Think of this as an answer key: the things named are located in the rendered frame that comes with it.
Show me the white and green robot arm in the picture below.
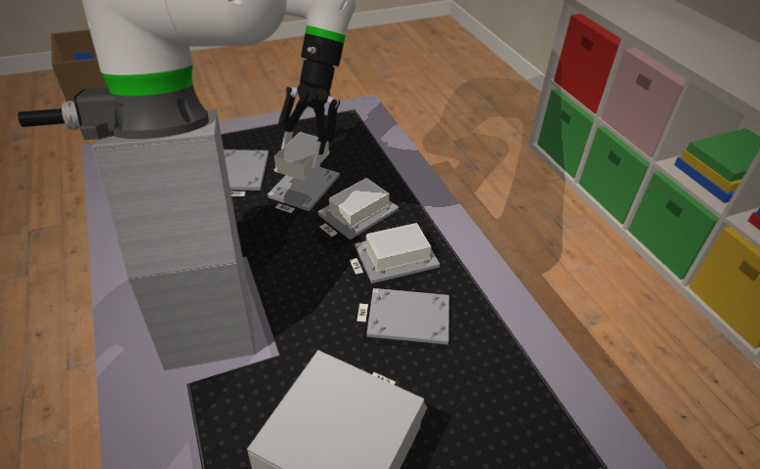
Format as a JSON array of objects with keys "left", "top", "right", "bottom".
[{"left": 18, "top": 0, "right": 357, "bottom": 140}]

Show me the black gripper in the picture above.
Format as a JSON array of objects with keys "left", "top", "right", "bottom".
[{"left": 278, "top": 60, "right": 340, "bottom": 168}]

